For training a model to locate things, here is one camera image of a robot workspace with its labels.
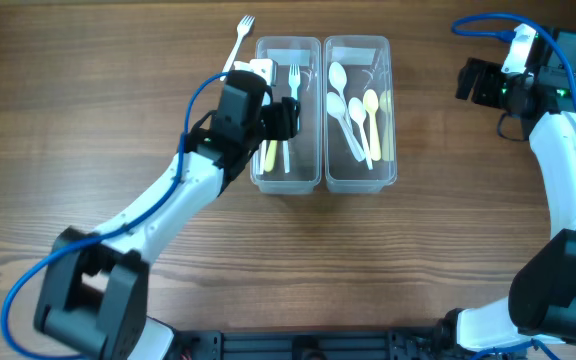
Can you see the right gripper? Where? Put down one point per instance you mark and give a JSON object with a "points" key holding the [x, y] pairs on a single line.
{"points": [[489, 73]]}

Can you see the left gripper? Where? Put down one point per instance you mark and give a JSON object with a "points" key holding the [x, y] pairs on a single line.
{"points": [[286, 117]]}

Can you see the white plastic fork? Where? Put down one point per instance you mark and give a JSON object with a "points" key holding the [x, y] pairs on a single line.
{"points": [[286, 157], [243, 29], [262, 158]]}

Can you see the yellow plastic fork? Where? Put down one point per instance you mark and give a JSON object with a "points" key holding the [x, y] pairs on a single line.
{"points": [[270, 157]]}

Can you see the clear plastic container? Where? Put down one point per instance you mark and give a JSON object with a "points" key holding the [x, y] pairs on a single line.
{"points": [[367, 62], [306, 146]]}

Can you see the white plastic spoon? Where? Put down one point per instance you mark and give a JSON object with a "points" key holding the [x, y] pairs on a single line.
{"points": [[338, 79], [357, 113], [336, 108]]}

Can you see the yellow plastic spoon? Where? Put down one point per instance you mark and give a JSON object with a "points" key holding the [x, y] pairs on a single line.
{"points": [[371, 105]]}

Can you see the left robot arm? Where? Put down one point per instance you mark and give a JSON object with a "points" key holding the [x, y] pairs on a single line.
{"points": [[95, 291]]}

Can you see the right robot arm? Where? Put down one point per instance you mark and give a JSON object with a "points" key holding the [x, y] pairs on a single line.
{"points": [[540, 308]]}

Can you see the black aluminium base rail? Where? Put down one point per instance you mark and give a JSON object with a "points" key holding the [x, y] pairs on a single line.
{"points": [[392, 344]]}

